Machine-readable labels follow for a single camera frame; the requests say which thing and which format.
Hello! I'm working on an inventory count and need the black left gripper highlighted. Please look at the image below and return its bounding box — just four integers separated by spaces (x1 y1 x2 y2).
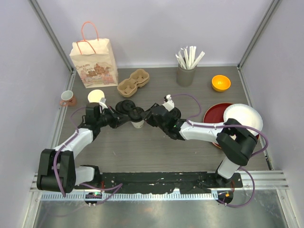
97 106 130 130

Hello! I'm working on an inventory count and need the black cup lid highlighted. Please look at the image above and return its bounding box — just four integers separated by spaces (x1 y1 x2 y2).
170 107 181 119
128 107 144 123

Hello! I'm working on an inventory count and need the stack of black cup lids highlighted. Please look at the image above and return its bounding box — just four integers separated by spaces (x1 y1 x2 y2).
115 99 136 114

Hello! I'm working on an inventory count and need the brown cardboard cup carrier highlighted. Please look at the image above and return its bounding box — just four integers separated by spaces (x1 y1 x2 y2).
117 69 150 98

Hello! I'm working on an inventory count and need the paper bag with orange handles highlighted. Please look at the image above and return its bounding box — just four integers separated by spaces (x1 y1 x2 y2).
69 21 118 88

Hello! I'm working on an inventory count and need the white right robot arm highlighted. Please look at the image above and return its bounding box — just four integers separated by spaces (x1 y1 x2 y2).
141 104 263 188

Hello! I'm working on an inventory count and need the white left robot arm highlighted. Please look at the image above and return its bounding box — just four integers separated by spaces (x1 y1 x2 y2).
37 103 130 195

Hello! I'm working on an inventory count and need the stack of white paper cups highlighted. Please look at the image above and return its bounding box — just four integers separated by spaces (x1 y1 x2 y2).
87 89 105 103

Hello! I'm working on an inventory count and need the grey straw holder cup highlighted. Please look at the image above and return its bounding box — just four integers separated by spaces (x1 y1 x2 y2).
176 65 196 87

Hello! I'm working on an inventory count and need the small pink ceramic teacup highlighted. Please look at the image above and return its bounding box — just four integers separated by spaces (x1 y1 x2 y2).
59 90 77 107

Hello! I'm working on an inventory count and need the red round tray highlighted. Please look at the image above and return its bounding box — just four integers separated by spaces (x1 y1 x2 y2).
203 102 259 149

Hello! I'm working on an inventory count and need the orange bowl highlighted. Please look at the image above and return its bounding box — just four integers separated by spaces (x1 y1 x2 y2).
211 75 231 92

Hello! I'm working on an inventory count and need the white paper plate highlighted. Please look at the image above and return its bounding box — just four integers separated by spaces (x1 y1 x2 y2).
223 104 263 131

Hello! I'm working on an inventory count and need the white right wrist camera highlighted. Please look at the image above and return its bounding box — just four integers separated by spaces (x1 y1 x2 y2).
162 95 175 112

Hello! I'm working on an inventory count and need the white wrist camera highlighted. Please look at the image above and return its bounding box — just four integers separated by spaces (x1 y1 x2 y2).
98 97 108 110
162 95 175 112

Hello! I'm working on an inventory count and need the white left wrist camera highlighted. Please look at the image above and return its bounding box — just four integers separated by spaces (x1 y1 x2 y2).
98 97 108 110

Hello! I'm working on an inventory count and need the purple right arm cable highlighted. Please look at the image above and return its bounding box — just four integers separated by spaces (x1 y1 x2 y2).
170 93 269 209

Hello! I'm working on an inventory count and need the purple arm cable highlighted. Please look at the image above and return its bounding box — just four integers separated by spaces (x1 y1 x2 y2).
170 93 269 209
54 106 124 207

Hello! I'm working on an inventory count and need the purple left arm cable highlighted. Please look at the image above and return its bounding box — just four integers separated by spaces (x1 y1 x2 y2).
54 106 124 207

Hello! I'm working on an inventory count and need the perforated cable duct rail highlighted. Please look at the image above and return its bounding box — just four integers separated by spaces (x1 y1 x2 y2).
40 190 218 201

